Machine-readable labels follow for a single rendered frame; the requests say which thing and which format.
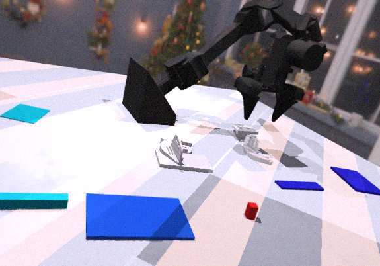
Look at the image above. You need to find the cyan flat square plate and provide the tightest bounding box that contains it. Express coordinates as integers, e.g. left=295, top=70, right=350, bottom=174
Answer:
left=0, top=103, right=50, bottom=124

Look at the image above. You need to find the red block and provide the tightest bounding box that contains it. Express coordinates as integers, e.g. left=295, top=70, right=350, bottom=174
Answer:
left=245, top=202, right=259, bottom=220

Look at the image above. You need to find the teal rectangular bar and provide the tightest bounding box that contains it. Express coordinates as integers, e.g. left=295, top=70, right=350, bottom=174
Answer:
left=0, top=193, right=69, bottom=210

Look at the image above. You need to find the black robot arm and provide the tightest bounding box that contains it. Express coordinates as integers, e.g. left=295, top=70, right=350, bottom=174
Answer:
left=154, top=0, right=328, bottom=96

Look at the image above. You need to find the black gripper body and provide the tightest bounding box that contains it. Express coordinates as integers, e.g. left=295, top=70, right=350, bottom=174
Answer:
left=234, top=58, right=305, bottom=101

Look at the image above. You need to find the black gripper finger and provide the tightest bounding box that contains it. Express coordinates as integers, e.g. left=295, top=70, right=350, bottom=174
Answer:
left=272, top=93, right=298, bottom=122
left=237, top=89, right=259, bottom=120

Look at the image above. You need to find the blue flat plate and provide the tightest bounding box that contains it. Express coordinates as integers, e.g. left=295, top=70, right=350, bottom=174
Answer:
left=86, top=193, right=195, bottom=240
left=330, top=167, right=380, bottom=196

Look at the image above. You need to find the blue flat bar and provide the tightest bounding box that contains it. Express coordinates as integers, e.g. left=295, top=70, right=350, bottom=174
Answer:
left=274, top=180, right=324, bottom=191

